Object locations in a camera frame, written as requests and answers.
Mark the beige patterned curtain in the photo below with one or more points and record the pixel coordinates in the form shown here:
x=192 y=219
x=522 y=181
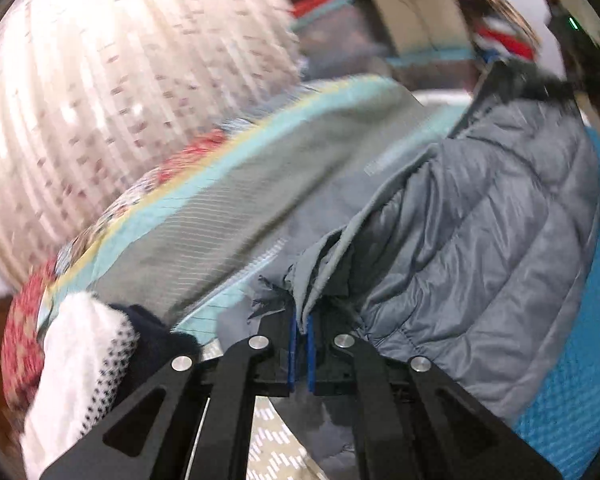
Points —
x=105 y=110

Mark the patterned bed blanket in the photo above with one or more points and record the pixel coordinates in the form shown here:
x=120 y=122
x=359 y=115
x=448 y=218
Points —
x=240 y=160

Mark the turquoise knit cloth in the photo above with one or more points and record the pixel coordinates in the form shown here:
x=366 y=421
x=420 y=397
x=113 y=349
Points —
x=580 y=360

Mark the pile of colourful clothes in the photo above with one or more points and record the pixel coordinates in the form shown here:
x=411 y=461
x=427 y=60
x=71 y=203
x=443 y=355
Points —
x=405 y=15

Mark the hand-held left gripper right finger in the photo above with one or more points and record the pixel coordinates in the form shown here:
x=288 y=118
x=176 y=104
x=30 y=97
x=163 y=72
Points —
x=311 y=355

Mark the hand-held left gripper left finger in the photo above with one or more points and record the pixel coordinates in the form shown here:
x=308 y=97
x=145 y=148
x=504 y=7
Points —
x=292 y=355

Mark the white navy knit sweater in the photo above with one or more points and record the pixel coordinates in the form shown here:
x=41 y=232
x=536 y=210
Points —
x=80 y=360

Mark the grey puffer jacket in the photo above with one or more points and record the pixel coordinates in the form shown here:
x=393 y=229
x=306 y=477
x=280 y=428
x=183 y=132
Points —
x=480 y=240

